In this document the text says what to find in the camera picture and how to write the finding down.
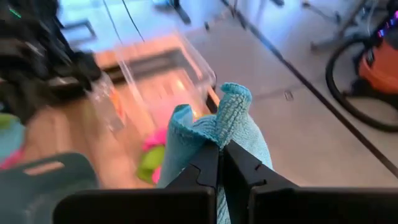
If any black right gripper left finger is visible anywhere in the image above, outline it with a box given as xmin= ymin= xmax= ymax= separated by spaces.
xmin=52 ymin=141 xmax=220 ymax=224

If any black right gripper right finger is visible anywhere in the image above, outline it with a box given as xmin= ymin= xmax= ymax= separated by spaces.
xmin=223 ymin=139 xmax=398 ymax=224

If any green microfiber towel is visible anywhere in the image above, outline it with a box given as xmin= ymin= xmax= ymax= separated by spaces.
xmin=0 ymin=113 xmax=20 ymax=131
xmin=136 ymin=144 xmax=166 ymax=184

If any blue microfiber towel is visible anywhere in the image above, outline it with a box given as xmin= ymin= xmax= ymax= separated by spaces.
xmin=157 ymin=82 xmax=274 ymax=224
xmin=0 ymin=123 xmax=26 ymax=158

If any dark teal plastic basket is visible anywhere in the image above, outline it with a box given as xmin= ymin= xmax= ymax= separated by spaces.
xmin=0 ymin=152 xmax=100 ymax=224

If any pink microfiber towel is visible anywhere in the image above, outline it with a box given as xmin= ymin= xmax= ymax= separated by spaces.
xmin=0 ymin=148 xmax=26 ymax=171
xmin=141 ymin=127 xmax=169 ymax=185

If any spray bottle with orange label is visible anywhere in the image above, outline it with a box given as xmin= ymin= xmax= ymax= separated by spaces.
xmin=88 ymin=73 xmax=127 ymax=133

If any clear plastic bin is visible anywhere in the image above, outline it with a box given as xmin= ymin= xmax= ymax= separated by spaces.
xmin=113 ymin=30 xmax=218 ymax=131

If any orange vacuum cleaner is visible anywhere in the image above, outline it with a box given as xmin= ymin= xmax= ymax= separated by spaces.
xmin=357 ymin=9 xmax=398 ymax=96

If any black vacuum hose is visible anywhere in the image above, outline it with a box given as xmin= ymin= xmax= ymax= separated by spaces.
xmin=325 ymin=34 xmax=398 ymax=133

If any thin black floor cable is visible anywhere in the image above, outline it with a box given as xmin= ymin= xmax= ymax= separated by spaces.
xmin=120 ymin=0 xmax=146 ymax=43

